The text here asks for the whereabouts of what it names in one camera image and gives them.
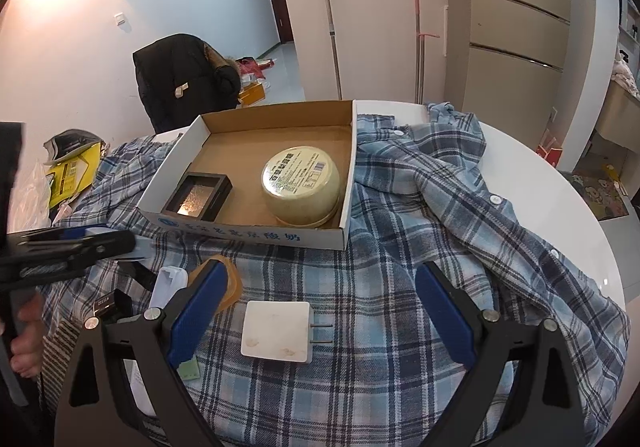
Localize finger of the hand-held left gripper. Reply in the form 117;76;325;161
19;225;137;256
0;238;157;296

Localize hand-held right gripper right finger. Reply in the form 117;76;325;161
414;262;588;447

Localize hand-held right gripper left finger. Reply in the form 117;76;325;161
54;258;231;447

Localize orange translucent plastic box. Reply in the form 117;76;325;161
200;257;244;313

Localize small black box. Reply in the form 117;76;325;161
92;290;133;323

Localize white power adapter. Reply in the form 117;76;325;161
241;300;333;363

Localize white cardboard box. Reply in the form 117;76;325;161
136;99;358;252

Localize person's left hand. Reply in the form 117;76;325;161
10;297;45;376

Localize clear plastic bag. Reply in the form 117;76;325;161
7;159;57;234

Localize yellow bag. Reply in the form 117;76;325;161
47;144;104;208

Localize white paper leaflet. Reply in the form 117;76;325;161
122;358;157;417

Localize blue plaid shirt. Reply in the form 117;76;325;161
37;102;631;447

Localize round yellow tin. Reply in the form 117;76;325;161
260;145;342;229

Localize black jacket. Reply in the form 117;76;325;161
132;33;242;134

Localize red paper box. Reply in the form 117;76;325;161
536;134;564;170

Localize patterned floor mat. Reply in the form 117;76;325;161
570;170;631;220

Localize orange carton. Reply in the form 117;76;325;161
237;82;266;107

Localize red bag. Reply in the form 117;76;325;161
235;57;277;78

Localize beige cabinet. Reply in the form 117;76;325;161
594;77;640;144

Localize beige refrigerator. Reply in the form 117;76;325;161
465;0;574;140

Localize pale cloth pile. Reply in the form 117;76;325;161
610;51;640;98

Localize black square frame box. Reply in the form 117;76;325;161
164;172;234;222

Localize grey-handled mop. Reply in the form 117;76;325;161
316;0;344;100

